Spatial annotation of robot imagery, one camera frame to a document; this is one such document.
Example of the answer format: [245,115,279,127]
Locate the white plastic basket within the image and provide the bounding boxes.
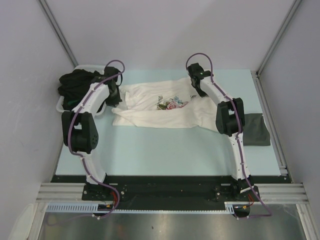
[56,65,123,115]

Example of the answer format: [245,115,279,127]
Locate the white floral t-shirt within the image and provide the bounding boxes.
[112,77,218,132]

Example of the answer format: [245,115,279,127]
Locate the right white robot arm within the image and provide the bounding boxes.
[186,63,253,201]

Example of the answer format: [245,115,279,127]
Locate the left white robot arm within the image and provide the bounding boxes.
[58,66,123,200]

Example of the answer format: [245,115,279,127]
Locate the black t-shirt pile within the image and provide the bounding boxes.
[57,69,102,111]

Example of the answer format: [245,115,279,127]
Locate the folded dark grey t-shirt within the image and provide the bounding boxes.
[243,113,271,147]

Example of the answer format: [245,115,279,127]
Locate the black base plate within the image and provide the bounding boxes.
[51,175,291,211]

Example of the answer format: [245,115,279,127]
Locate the white slotted cable duct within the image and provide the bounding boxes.
[46,203,234,214]

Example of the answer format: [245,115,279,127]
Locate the aluminium frame rail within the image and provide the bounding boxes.
[36,183,309,204]

